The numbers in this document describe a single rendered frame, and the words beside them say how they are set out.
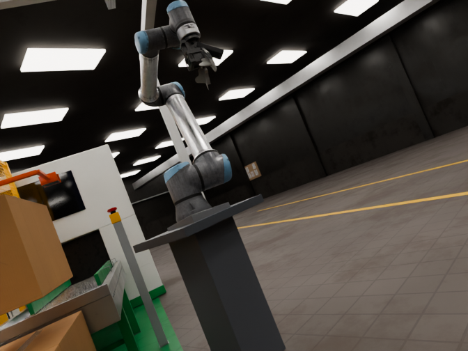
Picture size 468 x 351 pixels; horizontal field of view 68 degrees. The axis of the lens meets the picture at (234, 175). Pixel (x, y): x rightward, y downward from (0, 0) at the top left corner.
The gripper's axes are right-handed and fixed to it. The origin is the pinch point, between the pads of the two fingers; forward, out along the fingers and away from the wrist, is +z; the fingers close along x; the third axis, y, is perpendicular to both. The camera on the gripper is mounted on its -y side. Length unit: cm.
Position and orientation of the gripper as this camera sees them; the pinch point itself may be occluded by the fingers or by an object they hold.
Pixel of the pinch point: (214, 81)
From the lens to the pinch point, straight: 146.4
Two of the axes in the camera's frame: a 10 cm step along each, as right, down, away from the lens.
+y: -8.9, 3.3, -3.1
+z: 3.9, 9.1, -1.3
